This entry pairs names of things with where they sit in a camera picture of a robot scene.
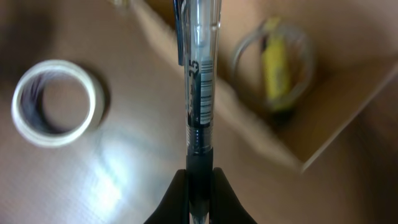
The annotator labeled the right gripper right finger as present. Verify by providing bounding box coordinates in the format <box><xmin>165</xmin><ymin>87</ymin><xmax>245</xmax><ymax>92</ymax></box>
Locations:
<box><xmin>210</xmin><ymin>167</ymin><xmax>257</xmax><ymax>224</ymax></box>

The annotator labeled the black clear ballpoint pen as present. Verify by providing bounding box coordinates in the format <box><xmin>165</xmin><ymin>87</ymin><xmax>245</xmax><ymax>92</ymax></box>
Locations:
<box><xmin>174</xmin><ymin>0</ymin><xmax>221</xmax><ymax>223</ymax></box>

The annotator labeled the white tape roll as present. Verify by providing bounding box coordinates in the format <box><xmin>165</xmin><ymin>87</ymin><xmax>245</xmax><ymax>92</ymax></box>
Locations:
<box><xmin>11</xmin><ymin>60</ymin><xmax>106</xmax><ymax>148</ymax></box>

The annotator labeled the brown cardboard box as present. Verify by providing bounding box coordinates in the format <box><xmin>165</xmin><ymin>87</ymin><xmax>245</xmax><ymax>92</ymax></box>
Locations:
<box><xmin>130</xmin><ymin>0</ymin><xmax>398</xmax><ymax>174</ymax></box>

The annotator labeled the clear tape roll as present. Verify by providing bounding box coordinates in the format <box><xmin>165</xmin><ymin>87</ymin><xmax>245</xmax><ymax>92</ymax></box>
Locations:
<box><xmin>230</xmin><ymin>17</ymin><xmax>316</xmax><ymax>113</ymax></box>

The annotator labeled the yellow highlighter marker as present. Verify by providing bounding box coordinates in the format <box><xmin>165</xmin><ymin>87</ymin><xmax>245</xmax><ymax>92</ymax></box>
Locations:
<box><xmin>261</xmin><ymin>17</ymin><xmax>293</xmax><ymax>126</ymax></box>

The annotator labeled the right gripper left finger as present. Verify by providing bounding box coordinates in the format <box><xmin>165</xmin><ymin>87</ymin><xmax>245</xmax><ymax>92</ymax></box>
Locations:
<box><xmin>144</xmin><ymin>169</ymin><xmax>190</xmax><ymax>224</ymax></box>

